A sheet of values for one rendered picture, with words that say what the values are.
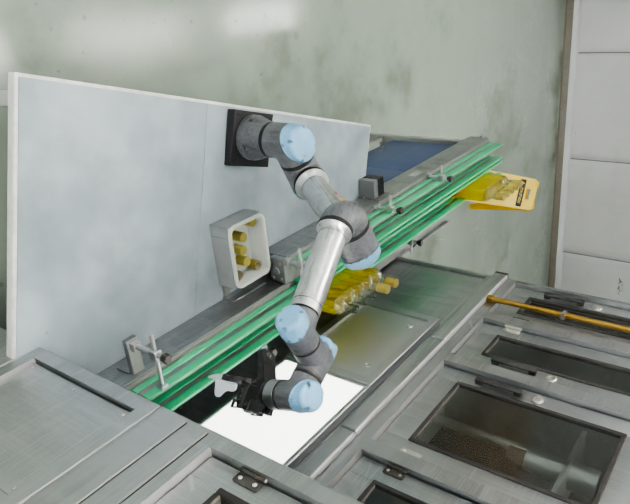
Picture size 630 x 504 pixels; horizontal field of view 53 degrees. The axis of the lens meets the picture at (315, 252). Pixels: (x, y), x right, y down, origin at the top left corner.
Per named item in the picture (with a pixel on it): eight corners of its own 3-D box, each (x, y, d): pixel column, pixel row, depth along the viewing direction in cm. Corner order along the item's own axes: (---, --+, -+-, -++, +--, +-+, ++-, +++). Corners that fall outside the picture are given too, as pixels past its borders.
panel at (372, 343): (193, 435, 183) (282, 480, 163) (192, 427, 182) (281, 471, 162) (361, 304, 247) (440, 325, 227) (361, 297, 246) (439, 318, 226)
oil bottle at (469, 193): (448, 197, 317) (502, 204, 301) (448, 187, 315) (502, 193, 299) (453, 194, 321) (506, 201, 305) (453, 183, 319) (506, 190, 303)
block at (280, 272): (270, 281, 225) (285, 285, 221) (267, 257, 221) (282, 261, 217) (276, 277, 228) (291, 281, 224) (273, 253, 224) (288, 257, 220)
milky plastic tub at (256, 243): (219, 285, 213) (238, 291, 208) (209, 224, 204) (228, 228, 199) (253, 266, 226) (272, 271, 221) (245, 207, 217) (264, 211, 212)
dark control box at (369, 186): (358, 196, 274) (374, 199, 269) (357, 179, 271) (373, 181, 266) (368, 191, 280) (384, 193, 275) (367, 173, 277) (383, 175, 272)
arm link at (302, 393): (332, 389, 148) (316, 421, 143) (302, 388, 156) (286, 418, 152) (311, 370, 144) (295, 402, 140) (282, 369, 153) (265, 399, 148)
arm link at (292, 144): (277, 113, 202) (309, 116, 194) (292, 145, 211) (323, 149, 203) (255, 137, 197) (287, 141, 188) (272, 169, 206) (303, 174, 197)
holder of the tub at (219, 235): (221, 299, 216) (237, 304, 211) (209, 224, 205) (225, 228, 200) (254, 279, 228) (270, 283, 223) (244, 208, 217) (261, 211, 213)
